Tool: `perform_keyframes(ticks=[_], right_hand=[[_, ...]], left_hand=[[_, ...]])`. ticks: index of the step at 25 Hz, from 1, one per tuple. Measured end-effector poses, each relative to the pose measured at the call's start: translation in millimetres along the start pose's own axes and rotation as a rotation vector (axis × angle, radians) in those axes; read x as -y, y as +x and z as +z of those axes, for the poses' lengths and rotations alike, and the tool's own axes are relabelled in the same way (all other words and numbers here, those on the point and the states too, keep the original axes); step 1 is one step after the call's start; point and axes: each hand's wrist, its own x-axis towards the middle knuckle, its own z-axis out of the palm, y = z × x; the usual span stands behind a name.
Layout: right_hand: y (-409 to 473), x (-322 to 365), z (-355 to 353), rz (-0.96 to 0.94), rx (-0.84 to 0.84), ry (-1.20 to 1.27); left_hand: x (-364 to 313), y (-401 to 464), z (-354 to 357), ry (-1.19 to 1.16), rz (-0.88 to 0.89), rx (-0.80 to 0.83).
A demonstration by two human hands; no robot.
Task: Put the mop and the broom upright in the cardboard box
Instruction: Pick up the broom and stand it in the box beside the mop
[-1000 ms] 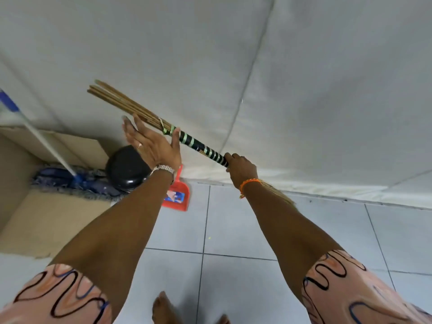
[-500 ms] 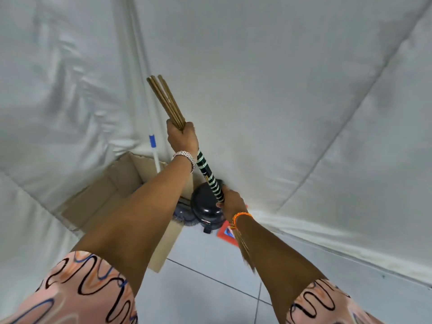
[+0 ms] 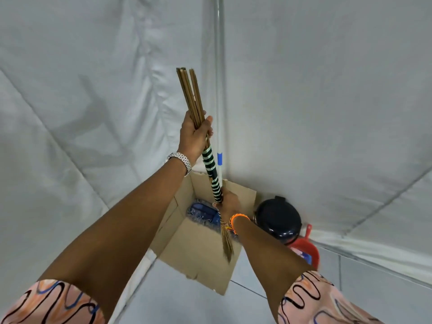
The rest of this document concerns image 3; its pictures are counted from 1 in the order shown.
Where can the person's left hand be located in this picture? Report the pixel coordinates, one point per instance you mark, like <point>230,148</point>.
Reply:
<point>190,138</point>

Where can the person's right hand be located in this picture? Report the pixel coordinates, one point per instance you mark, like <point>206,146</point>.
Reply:
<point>230,205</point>

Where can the person's right fingers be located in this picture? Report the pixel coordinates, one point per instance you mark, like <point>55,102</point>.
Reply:
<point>224,202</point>

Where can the person's left fingers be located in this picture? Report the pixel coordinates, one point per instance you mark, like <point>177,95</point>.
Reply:
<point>207,126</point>

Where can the person's right forearm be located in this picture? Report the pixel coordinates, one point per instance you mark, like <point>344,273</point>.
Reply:
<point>266,256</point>

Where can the person's left forearm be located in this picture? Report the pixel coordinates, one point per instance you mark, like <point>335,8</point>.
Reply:
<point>118,229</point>

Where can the blue mop head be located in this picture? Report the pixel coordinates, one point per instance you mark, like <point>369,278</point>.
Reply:
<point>202,212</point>

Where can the white mop pole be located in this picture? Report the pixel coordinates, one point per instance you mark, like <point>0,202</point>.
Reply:
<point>220,97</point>

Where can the silver wrist watch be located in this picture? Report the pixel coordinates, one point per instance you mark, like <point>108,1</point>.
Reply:
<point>182,160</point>

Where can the black lidded bin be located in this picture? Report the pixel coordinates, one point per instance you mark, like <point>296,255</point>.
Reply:
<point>278,219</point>

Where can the open cardboard box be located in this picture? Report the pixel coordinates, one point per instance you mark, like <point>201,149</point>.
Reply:
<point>195,253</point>

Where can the red dustpan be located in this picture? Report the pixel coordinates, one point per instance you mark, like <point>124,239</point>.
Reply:
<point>308,250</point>

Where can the peach patterned right sleeve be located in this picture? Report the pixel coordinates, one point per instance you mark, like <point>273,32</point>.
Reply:
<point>320,303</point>

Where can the peach patterned sleeve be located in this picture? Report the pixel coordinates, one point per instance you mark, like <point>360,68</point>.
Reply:
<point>320,303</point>
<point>50,305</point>

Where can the peach patterned left sleeve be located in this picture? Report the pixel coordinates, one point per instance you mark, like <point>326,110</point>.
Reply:
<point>50,305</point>

